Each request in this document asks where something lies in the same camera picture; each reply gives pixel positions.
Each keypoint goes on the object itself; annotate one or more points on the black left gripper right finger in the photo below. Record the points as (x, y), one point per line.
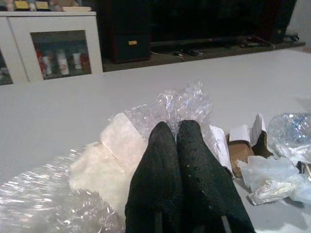
(206, 179)

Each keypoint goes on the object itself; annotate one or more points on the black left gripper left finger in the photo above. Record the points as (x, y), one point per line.
(155, 174)

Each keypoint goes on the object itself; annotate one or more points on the clear bubble wrap sheet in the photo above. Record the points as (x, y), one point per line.
(80, 174)

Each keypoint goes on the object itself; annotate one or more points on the white foam packing piece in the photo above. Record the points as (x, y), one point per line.
(109, 160)

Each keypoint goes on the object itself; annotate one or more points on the torn brown cardboard box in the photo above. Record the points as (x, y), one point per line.
(245, 148)

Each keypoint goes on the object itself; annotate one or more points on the white translucent plastic wrapper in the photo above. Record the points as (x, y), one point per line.
(274, 179)

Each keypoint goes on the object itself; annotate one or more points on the crumpled clear plastic bag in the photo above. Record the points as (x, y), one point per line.
(290, 131)

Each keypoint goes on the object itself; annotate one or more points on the dark low tv bench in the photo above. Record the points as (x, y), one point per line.
(201, 52)

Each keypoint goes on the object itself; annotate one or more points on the dark wooden speaker cabinet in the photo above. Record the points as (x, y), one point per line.
(125, 30)

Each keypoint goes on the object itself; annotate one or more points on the black television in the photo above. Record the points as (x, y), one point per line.
(218, 19)

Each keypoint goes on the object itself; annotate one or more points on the white glass-door cabinet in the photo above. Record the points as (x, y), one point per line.
(52, 46)

